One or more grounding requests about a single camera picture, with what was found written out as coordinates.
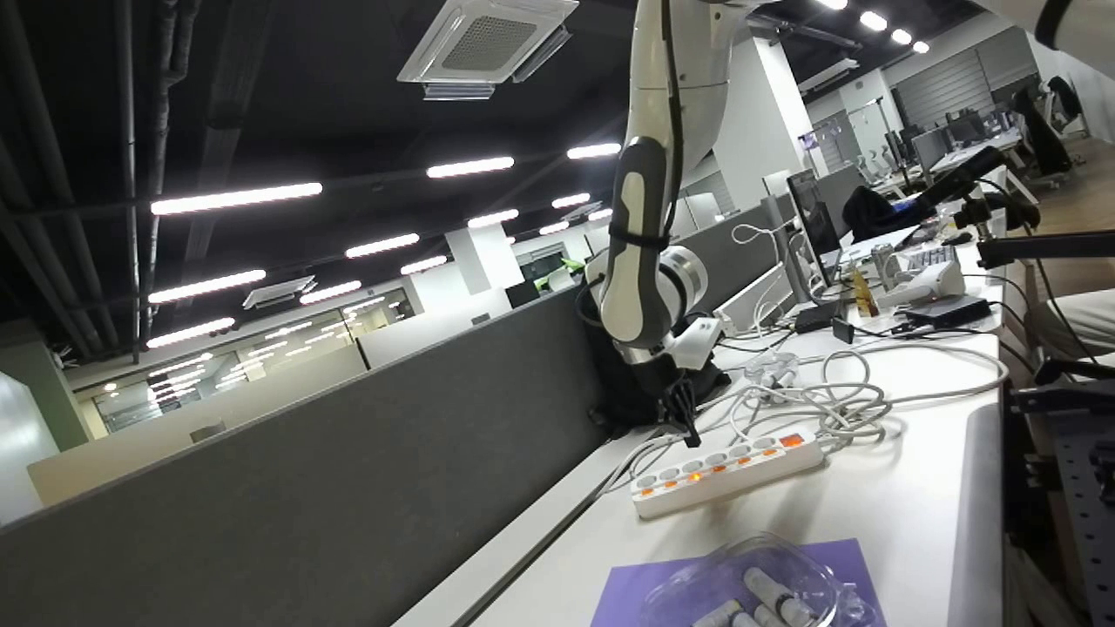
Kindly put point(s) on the white multi-switch power strip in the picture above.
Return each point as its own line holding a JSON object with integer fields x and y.
{"x": 726, "y": 472}

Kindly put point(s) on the clear plastic box with adapters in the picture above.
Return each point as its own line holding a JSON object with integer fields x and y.
{"x": 780, "y": 592}

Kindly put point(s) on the perforated metal side rack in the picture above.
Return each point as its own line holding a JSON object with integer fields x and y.
{"x": 1074, "y": 498}

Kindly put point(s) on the ceiling air conditioner unit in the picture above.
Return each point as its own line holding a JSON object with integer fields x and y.
{"x": 491, "y": 39}

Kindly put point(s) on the black backpack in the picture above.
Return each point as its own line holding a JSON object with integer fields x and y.
{"x": 633, "y": 388}

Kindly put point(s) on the ceiling tube light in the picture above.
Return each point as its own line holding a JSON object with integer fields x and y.
{"x": 236, "y": 195}
{"x": 381, "y": 245}
{"x": 593, "y": 150}
{"x": 208, "y": 287}
{"x": 189, "y": 331}
{"x": 468, "y": 168}

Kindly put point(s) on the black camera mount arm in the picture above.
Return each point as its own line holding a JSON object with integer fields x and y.
{"x": 1047, "y": 245}

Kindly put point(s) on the small yellow bottle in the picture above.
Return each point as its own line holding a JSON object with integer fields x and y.
{"x": 863, "y": 291}

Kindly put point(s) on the black computer monitor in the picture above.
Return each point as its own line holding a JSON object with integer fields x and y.
{"x": 813, "y": 215}

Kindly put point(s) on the white desktop device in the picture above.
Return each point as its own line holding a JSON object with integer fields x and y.
{"x": 920, "y": 273}

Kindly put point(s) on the grey desk partition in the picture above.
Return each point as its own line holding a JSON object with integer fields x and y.
{"x": 290, "y": 498}

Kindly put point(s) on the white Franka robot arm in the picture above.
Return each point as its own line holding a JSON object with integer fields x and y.
{"x": 642, "y": 231}

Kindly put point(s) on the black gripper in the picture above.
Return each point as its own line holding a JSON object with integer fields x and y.
{"x": 678, "y": 390}

